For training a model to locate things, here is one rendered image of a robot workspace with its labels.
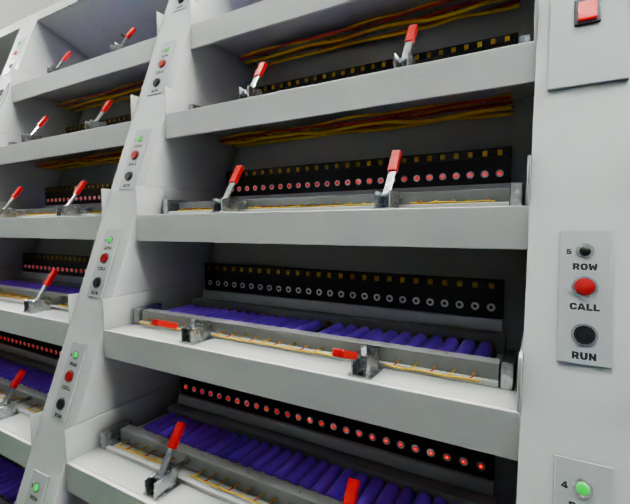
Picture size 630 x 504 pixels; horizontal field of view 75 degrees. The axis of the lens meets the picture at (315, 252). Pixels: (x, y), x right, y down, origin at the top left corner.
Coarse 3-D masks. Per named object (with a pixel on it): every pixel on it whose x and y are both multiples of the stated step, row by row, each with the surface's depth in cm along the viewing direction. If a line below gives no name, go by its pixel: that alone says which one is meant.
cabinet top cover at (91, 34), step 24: (72, 0) 112; (96, 0) 109; (120, 0) 107; (144, 0) 106; (168, 0) 104; (48, 24) 121; (72, 24) 119; (96, 24) 118; (120, 24) 116; (144, 24) 114; (96, 48) 128
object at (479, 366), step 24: (144, 312) 69; (168, 312) 68; (240, 336) 59; (264, 336) 57; (288, 336) 55; (312, 336) 53; (336, 336) 53; (384, 360) 48; (408, 360) 47; (432, 360) 46; (456, 360) 44; (480, 360) 43
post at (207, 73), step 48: (240, 0) 93; (144, 96) 81; (192, 144) 82; (96, 240) 74; (144, 288) 73; (192, 288) 83; (96, 336) 67; (96, 384) 66; (144, 384) 73; (48, 432) 65; (48, 480) 62
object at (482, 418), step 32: (128, 320) 70; (416, 320) 60; (448, 320) 58; (480, 320) 56; (128, 352) 63; (160, 352) 60; (192, 352) 56; (224, 352) 54; (256, 352) 54; (288, 352) 54; (512, 352) 45; (224, 384) 54; (256, 384) 51; (288, 384) 49; (320, 384) 47; (352, 384) 45; (384, 384) 43; (416, 384) 43; (448, 384) 43; (512, 384) 41; (352, 416) 45; (384, 416) 43; (416, 416) 41; (448, 416) 40; (480, 416) 38; (512, 416) 37; (480, 448) 38; (512, 448) 37
